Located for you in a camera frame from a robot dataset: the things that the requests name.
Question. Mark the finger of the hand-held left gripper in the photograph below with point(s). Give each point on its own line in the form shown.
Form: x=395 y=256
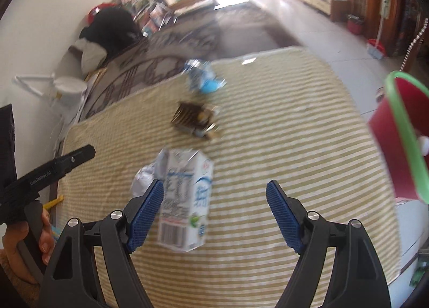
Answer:
x=80 y=154

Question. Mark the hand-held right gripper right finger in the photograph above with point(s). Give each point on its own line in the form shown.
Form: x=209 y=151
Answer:
x=285 y=217

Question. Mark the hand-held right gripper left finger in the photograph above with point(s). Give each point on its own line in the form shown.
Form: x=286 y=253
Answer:
x=147 y=214

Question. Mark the white milk carton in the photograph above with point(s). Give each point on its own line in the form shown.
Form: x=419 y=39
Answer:
x=187 y=201

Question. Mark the red bin with green rim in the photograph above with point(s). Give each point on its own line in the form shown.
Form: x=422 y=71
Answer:
x=388 y=134

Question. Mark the person's left forearm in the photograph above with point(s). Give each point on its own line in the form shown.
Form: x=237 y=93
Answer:
x=13 y=281

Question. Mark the person's left hand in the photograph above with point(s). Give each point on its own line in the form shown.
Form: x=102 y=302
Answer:
x=47 y=241

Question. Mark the yellow clothes peg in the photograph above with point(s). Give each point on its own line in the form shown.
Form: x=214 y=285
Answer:
x=53 y=202

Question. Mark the blue clothes peg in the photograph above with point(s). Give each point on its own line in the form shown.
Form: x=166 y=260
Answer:
x=56 y=232

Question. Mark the white plastic bucket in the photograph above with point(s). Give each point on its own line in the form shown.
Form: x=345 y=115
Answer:
x=70 y=92

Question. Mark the green striped mat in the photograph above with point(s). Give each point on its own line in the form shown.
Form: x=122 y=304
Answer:
x=268 y=127

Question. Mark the gold brown wrapper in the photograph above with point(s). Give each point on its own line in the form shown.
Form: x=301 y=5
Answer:
x=196 y=119

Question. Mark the black cloth pile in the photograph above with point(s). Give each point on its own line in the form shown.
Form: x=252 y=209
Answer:
x=114 y=30

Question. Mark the blue crumpled wrapper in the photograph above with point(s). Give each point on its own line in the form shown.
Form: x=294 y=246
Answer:
x=202 y=77

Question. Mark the red bag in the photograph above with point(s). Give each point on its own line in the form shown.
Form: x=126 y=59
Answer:
x=99 y=10

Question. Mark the magazine rack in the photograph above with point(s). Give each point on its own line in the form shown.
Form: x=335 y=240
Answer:
x=150 y=13

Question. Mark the grey patterned blanket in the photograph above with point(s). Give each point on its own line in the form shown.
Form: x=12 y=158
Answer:
x=187 y=36

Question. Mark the red bucket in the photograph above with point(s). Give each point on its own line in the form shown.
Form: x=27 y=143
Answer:
x=355 y=26

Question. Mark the wall calendar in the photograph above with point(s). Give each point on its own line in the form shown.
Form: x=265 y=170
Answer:
x=386 y=1

